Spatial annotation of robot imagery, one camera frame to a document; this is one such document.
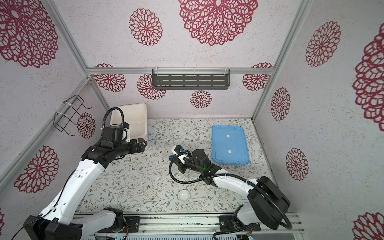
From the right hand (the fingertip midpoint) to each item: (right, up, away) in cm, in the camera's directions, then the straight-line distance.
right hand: (171, 154), depth 77 cm
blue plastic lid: (+37, +2, +30) cm, 48 cm away
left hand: (-17, +4, 0) cm, 17 cm away
